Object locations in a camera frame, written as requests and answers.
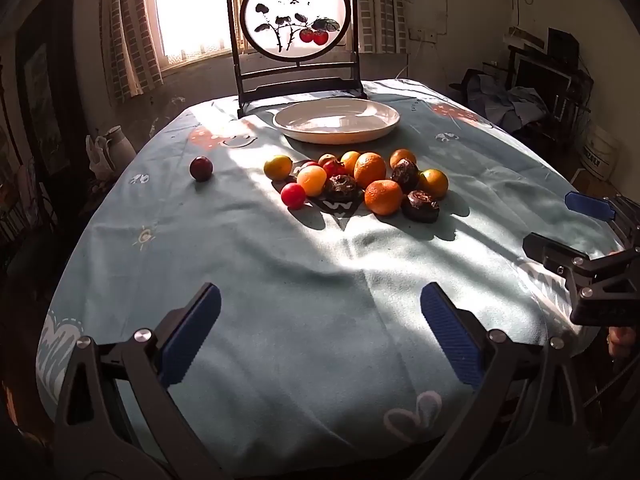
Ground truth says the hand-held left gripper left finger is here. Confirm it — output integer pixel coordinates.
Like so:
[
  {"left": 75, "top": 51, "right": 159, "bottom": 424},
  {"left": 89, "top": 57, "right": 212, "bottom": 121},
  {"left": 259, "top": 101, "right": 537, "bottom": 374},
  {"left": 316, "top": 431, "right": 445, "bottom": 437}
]
[{"left": 50, "top": 282, "right": 223, "bottom": 480}]

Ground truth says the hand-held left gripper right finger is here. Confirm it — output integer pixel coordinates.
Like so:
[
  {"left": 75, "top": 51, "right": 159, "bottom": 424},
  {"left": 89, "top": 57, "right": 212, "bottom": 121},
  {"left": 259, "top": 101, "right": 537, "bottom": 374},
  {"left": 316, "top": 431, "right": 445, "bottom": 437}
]
[{"left": 415, "top": 282, "right": 593, "bottom": 480}]

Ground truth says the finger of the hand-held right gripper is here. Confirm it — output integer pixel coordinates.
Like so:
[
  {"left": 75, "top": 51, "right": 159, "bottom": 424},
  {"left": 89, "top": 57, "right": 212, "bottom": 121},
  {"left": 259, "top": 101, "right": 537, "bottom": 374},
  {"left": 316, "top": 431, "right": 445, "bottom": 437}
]
[
  {"left": 522, "top": 232, "right": 640, "bottom": 291},
  {"left": 565, "top": 191, "right": 640, "bottom": 246}
]

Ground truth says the dark brown water chestnut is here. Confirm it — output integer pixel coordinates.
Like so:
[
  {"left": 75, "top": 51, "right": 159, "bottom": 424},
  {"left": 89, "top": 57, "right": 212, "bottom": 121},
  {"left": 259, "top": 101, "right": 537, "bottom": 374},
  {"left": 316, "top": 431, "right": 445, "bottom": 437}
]
[
  {"left": 401, "top": 190, "right": 441, "bottom": 223},
  {"left": 391, "top": 159, "right": 421, "bottom": 193},
  {"left": 323, "top": 174, "right": 361, "bottom": 203}
]

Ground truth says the large orange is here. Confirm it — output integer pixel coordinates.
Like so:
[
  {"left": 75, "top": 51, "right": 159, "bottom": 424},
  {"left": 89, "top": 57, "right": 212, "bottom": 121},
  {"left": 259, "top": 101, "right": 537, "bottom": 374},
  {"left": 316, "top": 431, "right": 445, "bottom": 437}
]
[
  {"left": 364, "top": 179, "right": 404, "bottom": 216},
  {"left": 353, "top": 152, "right": 387, "bottom": 189}
]

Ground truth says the dark red plum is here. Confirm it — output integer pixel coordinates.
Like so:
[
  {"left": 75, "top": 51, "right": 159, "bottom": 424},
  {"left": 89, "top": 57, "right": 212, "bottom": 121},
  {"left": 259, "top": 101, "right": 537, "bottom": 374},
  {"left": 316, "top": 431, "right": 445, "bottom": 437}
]
[{"left": 189, "top": 156, "right": 214, "bottom": 182}]

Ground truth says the white round plate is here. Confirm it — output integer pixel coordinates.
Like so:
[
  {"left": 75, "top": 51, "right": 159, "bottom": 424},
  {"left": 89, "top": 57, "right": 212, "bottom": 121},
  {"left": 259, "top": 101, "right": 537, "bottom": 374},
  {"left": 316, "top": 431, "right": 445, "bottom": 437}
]
[{"left": 272, "top": 98, "right": 401, "bottom": 145}]

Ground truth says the person's right hand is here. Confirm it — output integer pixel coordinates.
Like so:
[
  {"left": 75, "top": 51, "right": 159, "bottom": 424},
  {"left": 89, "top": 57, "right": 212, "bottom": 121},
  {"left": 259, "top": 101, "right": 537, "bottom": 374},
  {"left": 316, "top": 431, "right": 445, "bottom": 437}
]
[{"left": 607, "top": 327, "right": 633, "bottom": 361}]

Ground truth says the white plastic bucket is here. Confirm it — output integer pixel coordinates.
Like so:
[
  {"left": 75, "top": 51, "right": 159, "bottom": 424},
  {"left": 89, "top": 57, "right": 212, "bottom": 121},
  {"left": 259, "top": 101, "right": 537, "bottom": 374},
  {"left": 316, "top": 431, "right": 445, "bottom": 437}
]
[{"left": 582, "top": 125, "right": 621, "bottom": 183}]

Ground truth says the light blue printed tablecloth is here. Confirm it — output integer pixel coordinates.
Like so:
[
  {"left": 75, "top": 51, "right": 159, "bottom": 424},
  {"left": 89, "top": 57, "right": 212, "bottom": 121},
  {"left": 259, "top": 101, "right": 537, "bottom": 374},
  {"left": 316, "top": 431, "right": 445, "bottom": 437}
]
[{"left": 35, "top": 77, "right": 626, "bottom": 466}]

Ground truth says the pile of clothes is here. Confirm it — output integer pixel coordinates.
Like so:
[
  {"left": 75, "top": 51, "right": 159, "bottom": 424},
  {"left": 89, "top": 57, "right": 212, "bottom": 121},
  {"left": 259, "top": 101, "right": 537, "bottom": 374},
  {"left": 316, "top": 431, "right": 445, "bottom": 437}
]
[{"left": 462, "top": 67, "right": 551, "bottom": 133}]

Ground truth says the dark framed monitor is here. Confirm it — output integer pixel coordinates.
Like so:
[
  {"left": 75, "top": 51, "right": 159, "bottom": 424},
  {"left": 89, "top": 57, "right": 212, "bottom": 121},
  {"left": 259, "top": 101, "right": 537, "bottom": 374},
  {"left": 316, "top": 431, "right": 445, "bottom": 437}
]
[{"left": 512, "top": 55, "right": 573, "bottom": 111}]

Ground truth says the black round zigzag mat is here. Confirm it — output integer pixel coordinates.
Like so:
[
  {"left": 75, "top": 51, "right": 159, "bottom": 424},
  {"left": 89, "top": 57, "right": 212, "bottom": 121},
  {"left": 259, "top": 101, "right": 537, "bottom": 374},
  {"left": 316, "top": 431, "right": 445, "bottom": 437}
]
[{"left": 292, "top": 160, "right": 363, "bottom": 218}]

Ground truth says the white plastic bag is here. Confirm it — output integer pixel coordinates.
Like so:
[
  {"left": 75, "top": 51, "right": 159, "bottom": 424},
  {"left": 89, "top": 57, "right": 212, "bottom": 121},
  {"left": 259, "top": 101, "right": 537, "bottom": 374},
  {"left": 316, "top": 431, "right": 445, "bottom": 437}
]
[{"left": 86, "top": 135, "right": 116, "bottom": 181}]

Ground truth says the white jug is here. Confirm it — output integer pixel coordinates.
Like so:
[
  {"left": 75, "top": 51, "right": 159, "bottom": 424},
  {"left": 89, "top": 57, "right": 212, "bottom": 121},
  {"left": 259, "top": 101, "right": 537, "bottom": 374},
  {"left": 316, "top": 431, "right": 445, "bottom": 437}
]
[{"left": 102, "top": 126, "right": 137, "bottom": 166}]

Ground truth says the cluttered shelf rack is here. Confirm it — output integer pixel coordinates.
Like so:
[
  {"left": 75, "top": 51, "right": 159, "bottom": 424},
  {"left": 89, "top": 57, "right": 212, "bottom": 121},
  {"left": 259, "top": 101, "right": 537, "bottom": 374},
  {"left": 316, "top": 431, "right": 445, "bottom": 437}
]
[{"left": 0, "top": 125, "right": 61, "bottom": 261}]

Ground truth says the painted round screen on stand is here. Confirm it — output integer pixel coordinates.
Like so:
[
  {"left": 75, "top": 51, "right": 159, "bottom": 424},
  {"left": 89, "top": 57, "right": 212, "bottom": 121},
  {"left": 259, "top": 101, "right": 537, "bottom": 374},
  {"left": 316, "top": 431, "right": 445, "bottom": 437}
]
[{"left": 225, "top": 0, "right": 366, "bottom": 118}]

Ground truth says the dark wooden cabinet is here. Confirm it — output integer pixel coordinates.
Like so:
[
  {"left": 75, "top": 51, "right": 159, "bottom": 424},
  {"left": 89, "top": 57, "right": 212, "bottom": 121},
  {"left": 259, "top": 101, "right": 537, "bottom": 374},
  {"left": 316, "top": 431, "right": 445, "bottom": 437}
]
[{"left": 12, "top": 0, "right": 88, "bottom": 181}]

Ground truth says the checked curtain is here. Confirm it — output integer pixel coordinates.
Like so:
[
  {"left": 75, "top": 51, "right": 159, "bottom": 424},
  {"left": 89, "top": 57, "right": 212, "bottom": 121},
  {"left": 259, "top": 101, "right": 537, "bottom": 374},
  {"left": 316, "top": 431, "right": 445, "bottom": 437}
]
[
  {"left": 357, "top": 0, "right": 408, "bottom": 56},
  {"left": 100, "top": 0, "right": 166, "bottom": 103}
]

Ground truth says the bright window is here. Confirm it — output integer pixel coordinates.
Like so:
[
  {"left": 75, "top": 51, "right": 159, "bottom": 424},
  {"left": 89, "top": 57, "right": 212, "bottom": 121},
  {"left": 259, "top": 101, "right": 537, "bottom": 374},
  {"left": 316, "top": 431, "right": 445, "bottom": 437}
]
[{"left": 152, "top": 0, "right": 236, "bottom": 61}]

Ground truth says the white power cable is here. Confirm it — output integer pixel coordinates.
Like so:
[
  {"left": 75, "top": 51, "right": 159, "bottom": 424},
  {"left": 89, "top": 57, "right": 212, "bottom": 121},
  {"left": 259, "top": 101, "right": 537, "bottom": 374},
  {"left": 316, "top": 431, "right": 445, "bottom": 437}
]
[{"left": 395, "top": 40, "right": 413, "bottom": 81}]

